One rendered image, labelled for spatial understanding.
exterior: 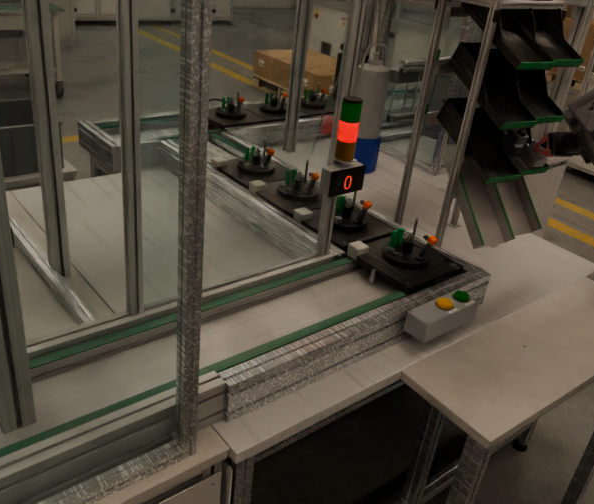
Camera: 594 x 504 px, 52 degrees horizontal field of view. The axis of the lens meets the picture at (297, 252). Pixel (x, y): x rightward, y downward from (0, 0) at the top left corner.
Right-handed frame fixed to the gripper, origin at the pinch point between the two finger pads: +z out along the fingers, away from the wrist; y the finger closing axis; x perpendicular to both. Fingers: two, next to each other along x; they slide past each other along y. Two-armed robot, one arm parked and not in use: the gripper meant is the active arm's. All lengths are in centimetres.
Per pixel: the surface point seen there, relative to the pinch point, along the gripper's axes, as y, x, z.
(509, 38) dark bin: 16.5, -28.9, -4.7
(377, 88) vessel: 5, -33, 77
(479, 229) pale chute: 19.3, 23.2, 5.9
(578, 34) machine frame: -102, -61, 70
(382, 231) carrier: 39, 23, 27
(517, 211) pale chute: -4.2, 18.7, 14.1
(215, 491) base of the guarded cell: 109, 72, -14
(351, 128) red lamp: 65, -4, 0
